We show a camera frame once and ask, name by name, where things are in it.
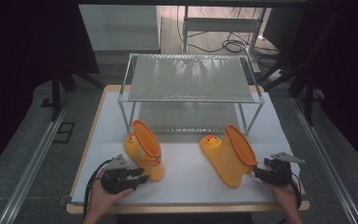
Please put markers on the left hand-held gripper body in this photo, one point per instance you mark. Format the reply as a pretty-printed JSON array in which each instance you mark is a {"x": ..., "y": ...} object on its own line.
[{"x": 115, "y": 182}]

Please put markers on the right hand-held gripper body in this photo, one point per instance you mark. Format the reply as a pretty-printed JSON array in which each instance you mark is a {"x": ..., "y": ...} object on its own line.
[{"x": 279, "y": 172}]

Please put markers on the yellow rain boot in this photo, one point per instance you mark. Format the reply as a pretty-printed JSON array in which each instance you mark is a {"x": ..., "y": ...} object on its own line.
[
  {"x": 144, "y": 152},
  {"x": 230, "y": 158}
]

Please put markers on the two-tier metal shoe rack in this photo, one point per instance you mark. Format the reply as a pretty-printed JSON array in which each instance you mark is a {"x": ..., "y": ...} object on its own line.
[{"x": 189, "y": 77}]

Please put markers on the person's left hand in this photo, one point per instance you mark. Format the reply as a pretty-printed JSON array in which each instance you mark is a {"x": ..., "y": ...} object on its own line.
[{"x": 102, "y": 199}]

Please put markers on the person's right hand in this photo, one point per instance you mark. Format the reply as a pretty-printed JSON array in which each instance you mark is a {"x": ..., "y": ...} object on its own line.
[{"x": 284, "y": 196}]

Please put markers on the white table mat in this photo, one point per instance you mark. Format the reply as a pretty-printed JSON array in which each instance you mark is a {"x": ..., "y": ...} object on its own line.
[{"x": 186, "y": 186}]

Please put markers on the black tripod stand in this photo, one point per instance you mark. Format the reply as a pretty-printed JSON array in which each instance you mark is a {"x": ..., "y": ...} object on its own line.
[
  {"x": 56, "y": 93},
  {"x": 307, "y": 93}
]

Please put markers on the dark monitor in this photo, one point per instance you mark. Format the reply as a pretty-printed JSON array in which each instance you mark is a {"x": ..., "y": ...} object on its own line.
[{"x": 284, "y": 28}]

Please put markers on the white cabinet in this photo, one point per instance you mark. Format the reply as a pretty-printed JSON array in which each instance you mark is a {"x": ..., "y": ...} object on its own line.
[{"x": 121, "y": 28}]

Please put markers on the aluminium floor rail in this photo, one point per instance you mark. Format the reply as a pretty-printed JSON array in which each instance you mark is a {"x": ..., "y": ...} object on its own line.
[
  {"x": 31, "y": 168},
  {"x": 326, "y": 155}
]

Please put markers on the white metal frame stand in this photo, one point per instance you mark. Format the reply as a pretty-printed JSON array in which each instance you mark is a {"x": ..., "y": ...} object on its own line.
[{"x": 220, "y": 25}]

